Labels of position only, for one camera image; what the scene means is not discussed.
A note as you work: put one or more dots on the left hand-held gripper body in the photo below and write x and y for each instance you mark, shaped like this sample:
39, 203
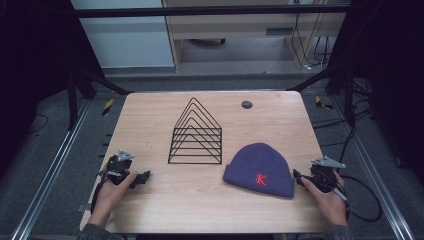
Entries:
119, 165

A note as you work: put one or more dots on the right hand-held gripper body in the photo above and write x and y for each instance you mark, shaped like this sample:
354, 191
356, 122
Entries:
325, 175

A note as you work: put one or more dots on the purple knit beanie hat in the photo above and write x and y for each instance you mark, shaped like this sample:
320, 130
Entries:
259, 170

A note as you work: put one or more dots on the person's right hand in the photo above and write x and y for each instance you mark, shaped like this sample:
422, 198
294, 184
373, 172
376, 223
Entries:
328, 200

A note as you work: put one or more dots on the person's left hand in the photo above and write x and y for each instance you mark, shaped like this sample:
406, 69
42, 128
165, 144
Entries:
111, 195

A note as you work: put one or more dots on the black yellow hazard tape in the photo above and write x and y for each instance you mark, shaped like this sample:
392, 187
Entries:
107, 107
322, 103

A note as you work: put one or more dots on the black metal stand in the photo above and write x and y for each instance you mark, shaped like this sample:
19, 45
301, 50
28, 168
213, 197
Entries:
80, 93
336, 86

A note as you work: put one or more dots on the grey table grommet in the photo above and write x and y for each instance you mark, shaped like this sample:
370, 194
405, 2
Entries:
246, 104

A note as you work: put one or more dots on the white cabinet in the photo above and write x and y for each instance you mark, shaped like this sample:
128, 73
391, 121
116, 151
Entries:
126, 36

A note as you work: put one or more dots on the beige wooden desk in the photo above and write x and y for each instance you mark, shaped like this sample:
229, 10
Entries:
253, 31

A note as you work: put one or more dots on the aluminium floor rail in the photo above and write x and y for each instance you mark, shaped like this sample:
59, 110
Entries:
373, 170
50, 170

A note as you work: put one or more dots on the black metal frame bar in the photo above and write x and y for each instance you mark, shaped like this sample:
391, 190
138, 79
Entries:
210, 11

